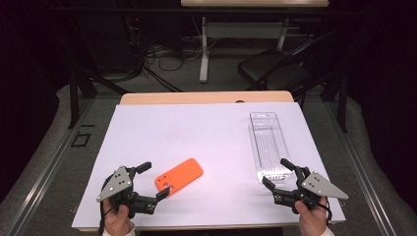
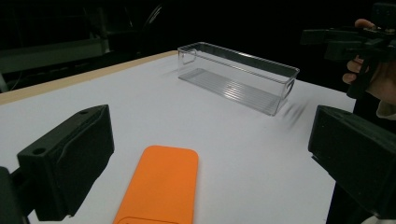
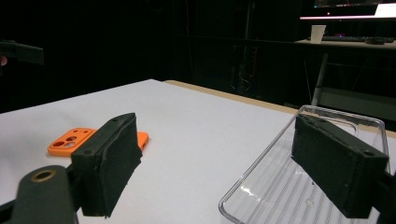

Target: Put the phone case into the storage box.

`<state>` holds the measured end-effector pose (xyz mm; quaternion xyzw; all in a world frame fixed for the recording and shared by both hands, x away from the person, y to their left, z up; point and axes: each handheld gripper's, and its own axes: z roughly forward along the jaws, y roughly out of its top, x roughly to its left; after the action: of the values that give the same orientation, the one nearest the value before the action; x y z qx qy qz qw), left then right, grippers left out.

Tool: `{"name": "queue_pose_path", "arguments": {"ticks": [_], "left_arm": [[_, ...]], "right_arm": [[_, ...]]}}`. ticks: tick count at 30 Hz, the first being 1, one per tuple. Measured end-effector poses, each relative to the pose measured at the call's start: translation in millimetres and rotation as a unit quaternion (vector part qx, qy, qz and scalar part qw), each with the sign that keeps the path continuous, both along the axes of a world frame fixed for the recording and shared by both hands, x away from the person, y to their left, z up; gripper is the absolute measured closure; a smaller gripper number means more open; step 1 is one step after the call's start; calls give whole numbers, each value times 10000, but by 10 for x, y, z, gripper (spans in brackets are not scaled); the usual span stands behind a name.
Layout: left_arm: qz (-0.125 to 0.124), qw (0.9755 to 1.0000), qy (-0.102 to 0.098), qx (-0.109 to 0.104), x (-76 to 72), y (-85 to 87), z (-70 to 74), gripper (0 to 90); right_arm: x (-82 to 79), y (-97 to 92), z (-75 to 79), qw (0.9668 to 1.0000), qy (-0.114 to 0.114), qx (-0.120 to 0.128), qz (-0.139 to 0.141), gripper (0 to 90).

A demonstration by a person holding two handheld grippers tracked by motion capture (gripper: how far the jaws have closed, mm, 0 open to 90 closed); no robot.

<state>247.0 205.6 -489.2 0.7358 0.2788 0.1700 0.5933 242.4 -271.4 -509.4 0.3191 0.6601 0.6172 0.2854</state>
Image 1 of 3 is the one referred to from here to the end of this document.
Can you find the black horizontal metal bar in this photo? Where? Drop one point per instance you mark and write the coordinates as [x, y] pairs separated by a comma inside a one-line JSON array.
[[131, 11]]

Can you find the orange phone case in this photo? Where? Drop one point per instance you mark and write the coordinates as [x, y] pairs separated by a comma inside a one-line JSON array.
[[183, 175]]

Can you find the person's right hand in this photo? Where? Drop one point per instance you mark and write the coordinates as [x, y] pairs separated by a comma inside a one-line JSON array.
[[313, 219]]

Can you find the clear plastic tray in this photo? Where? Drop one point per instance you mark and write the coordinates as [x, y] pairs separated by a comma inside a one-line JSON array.
[[267, 144]]

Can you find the grey metal floor rail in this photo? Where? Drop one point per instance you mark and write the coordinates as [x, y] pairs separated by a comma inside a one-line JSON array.
[[46, 173], [365, 183]]

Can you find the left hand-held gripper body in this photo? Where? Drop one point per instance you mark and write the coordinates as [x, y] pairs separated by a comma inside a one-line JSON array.
[[114, 187]]

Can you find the black metal stand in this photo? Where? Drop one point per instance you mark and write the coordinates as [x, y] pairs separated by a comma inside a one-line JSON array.
[[73, 105]]

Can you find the person's left hand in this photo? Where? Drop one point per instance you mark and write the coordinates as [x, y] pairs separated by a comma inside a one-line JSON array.
[[118, 221]]

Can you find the white table mat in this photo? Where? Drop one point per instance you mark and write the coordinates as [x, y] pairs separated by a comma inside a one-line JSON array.
[[196, 137]]

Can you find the black folding chair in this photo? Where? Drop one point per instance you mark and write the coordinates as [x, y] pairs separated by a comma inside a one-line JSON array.
[[275, 70]]

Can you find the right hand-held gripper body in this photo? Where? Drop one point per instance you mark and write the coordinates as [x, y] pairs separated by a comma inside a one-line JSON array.
[[319, 187]]

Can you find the white-legged desk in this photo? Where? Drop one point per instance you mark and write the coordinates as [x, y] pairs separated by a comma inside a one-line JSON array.
[[204, 59]]

